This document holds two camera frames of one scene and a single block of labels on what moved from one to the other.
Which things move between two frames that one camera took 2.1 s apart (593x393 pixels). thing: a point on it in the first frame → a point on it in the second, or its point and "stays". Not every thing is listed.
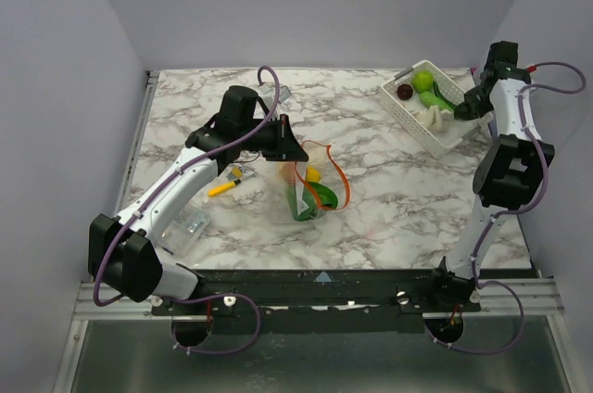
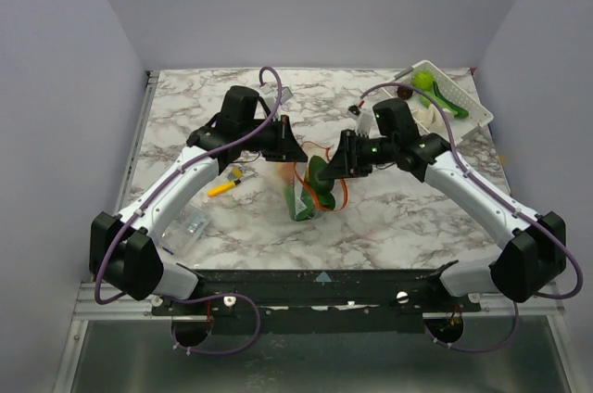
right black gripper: (476, 101) → (347, 155)
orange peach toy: (287, 171) stays
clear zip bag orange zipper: (314, 185) stays
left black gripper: (287, 147) stays
